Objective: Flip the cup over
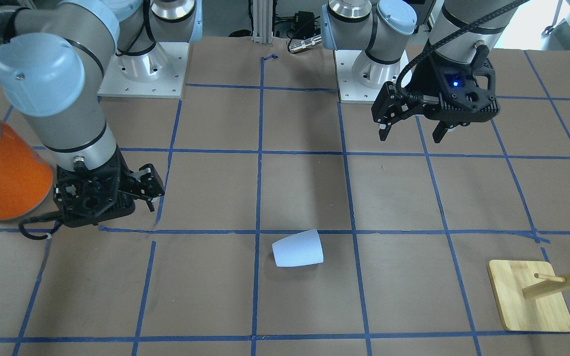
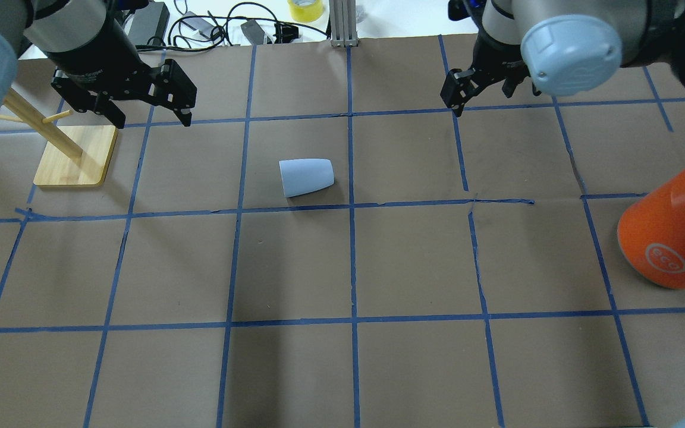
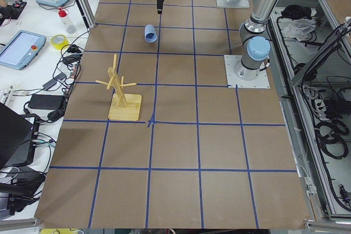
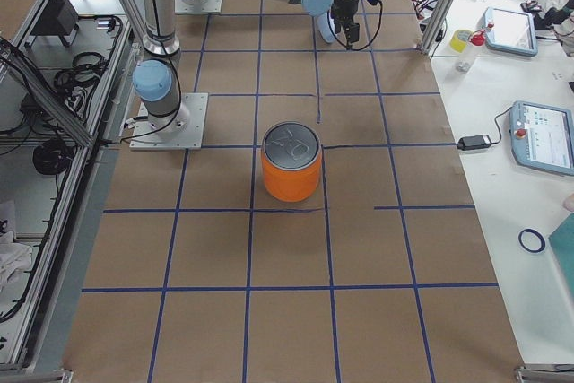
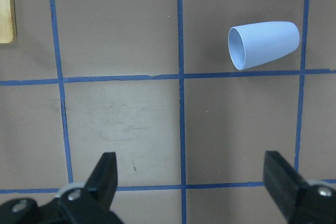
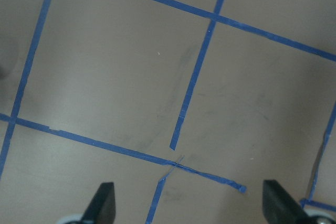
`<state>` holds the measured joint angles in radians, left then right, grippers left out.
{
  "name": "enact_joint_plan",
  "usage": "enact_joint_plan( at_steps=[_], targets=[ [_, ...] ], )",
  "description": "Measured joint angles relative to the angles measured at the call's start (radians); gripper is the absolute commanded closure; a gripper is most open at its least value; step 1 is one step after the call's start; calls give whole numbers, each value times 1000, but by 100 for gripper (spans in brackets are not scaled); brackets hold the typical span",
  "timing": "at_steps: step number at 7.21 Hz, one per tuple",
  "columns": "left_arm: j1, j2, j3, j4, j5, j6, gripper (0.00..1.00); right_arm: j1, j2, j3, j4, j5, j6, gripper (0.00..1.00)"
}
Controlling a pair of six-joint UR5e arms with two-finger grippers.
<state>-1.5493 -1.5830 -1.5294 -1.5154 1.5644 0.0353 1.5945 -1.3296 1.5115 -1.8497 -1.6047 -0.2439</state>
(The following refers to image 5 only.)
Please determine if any wooden rack base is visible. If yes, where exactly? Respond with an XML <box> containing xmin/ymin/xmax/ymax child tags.
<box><xmin>1</xmin><ymin>0</ymin><xmax>17</xmax><ymax>44</ymax></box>

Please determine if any light blue cup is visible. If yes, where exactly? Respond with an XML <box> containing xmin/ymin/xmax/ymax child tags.
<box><xmin>228</xmin><ymin>21</ymin><xmax>300</xmax><ymax>71</ymax></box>

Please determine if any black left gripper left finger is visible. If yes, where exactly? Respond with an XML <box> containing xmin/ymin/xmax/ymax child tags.
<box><xmin>1</xmin><ymin>152</ymin><xmax>123</xmax><ymax>223</ymax></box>

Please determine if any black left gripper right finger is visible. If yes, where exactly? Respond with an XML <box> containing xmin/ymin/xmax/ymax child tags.
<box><xmin>263</xmin><ymin>151</ymin><xmax>335</xmax><ymax>223</ymax></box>

